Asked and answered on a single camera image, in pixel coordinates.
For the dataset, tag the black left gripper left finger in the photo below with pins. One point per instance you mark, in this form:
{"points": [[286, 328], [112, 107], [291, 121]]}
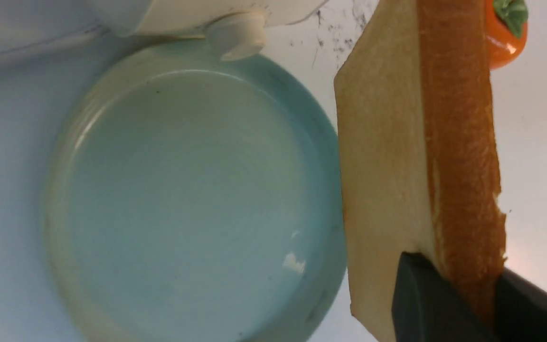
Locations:
{"points": [[426, 308]]}

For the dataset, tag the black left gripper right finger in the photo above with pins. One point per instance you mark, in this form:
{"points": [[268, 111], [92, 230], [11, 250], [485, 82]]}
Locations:
{"points": [[520, 310]]}

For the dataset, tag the orange persimmon with green leaf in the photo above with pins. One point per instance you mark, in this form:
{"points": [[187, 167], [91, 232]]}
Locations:
{"points": [[506, 30]]}

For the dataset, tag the toast slice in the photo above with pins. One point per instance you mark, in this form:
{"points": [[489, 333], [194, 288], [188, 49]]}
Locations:
{"points": [[418, 155]]}

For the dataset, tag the white two-slot toaster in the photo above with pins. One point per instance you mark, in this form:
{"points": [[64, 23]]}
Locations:
{"points": [[235, 29]]}

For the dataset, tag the light green round plate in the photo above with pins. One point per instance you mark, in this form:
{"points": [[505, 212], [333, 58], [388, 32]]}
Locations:
{"points": [[190, 199]]}

